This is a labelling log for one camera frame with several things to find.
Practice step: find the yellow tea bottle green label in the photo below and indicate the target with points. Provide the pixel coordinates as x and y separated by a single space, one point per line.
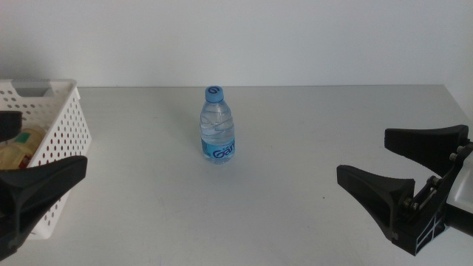
15 155

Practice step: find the white perforated plastic basket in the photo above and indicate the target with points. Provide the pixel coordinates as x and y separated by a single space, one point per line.
68 96

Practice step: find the clear water bottle blue cap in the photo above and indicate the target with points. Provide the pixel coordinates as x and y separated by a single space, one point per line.
217 125

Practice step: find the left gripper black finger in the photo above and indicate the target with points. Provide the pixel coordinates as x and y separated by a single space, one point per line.
44 184
9 125

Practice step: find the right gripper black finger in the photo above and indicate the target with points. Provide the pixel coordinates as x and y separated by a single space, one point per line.
380 196
428 146

